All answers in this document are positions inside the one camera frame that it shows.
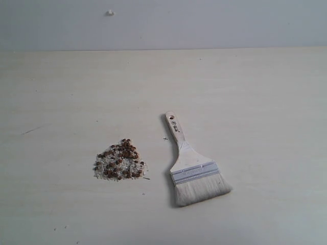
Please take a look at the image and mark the small white wall plug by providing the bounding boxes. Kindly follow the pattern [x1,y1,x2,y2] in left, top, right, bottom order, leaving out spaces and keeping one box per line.
[106,10,115,16]

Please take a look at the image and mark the pile of pellets and grains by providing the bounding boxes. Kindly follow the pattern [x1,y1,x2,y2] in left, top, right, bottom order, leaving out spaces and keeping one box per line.
[93,138,148,181]

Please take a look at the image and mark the wooden paint brush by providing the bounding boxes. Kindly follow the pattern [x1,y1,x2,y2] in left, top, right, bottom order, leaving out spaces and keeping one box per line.
[166,111,232,207]

